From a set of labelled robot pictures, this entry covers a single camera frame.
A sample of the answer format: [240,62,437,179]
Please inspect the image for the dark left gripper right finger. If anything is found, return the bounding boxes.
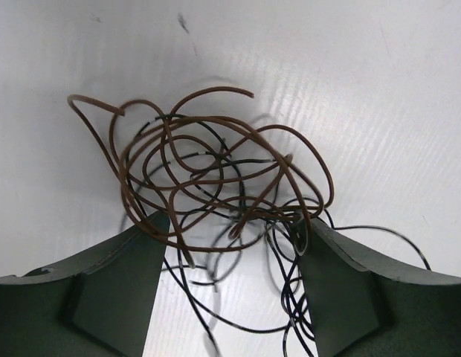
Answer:
[295,219,461,356]

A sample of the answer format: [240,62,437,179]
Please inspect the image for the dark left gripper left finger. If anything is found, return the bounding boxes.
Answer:
[0,226,166,356]

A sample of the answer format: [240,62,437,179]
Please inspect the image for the yellow and black cables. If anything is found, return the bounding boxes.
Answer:
[66,86,432,357]

